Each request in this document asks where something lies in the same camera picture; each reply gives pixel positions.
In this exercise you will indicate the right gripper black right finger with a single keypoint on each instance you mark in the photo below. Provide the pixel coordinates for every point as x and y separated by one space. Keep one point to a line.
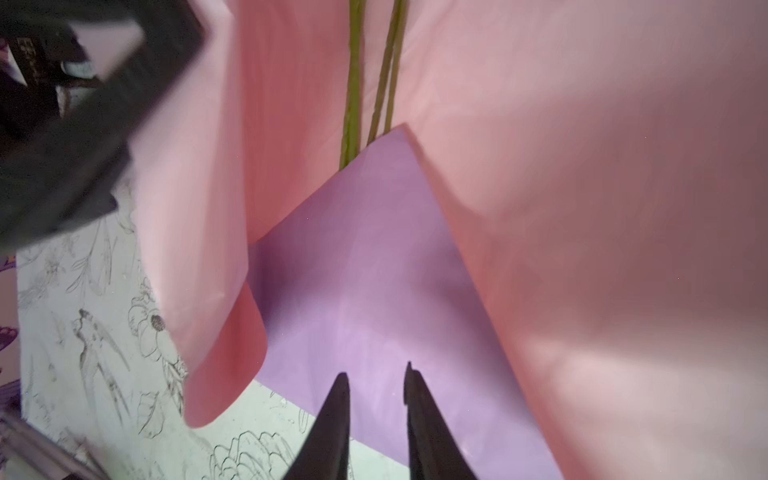
432 450

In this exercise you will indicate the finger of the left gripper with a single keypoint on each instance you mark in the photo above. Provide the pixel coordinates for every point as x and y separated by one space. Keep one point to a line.
58 170

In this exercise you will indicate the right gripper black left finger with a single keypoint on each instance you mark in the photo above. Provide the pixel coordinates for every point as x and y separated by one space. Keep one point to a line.
325 452

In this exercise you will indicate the pink purple wrapping paper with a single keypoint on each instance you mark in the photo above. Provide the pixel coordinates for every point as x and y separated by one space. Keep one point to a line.
603 169

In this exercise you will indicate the blue fake flower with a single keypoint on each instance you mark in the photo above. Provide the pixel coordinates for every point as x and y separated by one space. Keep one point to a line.
384 73

